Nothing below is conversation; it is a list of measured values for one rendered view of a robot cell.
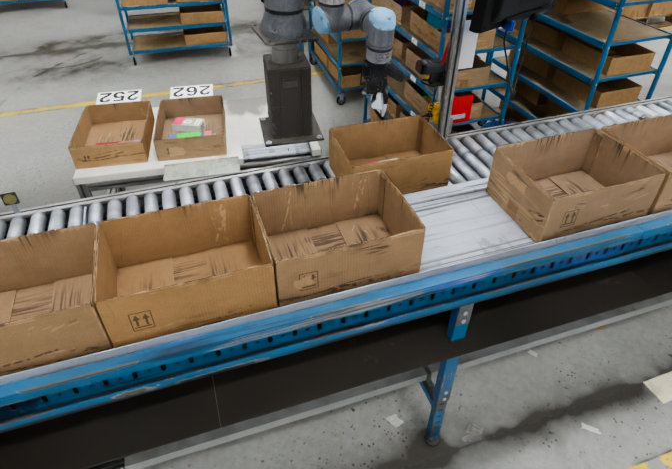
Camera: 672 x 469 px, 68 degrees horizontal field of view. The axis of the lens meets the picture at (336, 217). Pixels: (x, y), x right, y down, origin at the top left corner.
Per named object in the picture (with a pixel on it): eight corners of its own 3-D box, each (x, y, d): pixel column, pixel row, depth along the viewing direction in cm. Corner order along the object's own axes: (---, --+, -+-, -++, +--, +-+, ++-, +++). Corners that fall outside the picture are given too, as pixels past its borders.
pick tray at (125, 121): (155, 119, 235) (150, 100, 229) (148, 162, 206) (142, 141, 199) (92, 125, 231) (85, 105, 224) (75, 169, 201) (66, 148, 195)
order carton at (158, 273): (256, 239, 148) (250, 192, 137) (279, 311, 126) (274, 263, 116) (115, 269, 138) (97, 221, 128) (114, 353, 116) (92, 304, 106)
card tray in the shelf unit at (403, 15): (375, 5, 315) (376, -12, 309) (420, 1, 322) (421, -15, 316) (400, 25, 285) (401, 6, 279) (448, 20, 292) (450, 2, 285)
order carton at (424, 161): (416, 150, 213) (420, 114, 203) (448, 188, 191) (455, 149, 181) (328, 165, 204) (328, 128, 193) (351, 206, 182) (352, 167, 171)
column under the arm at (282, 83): (259, 119, 235) (251, 50, 214) (313, 114, 240) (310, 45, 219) (265, 147, 215) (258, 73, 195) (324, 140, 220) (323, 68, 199)
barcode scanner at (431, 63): (410, 81, 210) (416, 56, 204) (435, 81, 214) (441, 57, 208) (417, 87, 205) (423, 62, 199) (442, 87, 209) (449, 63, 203)
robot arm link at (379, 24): (386, 3, 172) (402, 14, 166) (382, 38, 181) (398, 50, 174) (363, 8, 168) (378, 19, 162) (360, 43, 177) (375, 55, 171)
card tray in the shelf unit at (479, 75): (404, 64, 291) (406, 47, 285) (450, 57, 299) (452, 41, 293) (438, 92, 261) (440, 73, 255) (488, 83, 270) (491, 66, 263)
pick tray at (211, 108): (225, 114, 240) (222, 94, 233) (227, 155, 210) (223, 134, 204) (164, 119, 235) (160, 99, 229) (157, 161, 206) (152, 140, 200)
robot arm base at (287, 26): (254, 25, 203) (253, -1, 197) (297, 21, 210) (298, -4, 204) (269, 41, 190) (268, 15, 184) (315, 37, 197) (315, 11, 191)
